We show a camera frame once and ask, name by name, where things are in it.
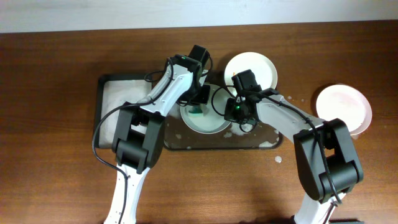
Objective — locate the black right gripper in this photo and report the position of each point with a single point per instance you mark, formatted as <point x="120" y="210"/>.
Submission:
<point x="236" y="112"/>

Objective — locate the pink plastic plate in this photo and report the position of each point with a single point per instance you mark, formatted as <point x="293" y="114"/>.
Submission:
<point x="347" y="104"/>

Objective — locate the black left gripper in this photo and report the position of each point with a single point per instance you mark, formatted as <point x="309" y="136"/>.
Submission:
<point x="199" y="96"/>

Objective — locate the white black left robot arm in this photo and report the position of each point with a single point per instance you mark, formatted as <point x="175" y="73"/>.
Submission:
<point x="139" y="135"/>

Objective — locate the black soapy water tray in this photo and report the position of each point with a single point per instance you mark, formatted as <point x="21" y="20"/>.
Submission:
<point x="114" y="90"/>

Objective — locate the cream plastic plate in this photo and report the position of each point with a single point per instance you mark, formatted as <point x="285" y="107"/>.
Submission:
<point x="262" y="67"/>

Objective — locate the dark brown tray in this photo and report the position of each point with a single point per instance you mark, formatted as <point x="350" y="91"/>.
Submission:
<point x="180" y="134"/>

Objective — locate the green yellow sponge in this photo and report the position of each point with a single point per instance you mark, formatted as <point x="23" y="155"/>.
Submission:
<point x="196" y="111"/>

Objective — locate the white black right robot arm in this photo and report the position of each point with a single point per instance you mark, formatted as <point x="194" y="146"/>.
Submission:
<point x="327" y="162"/>

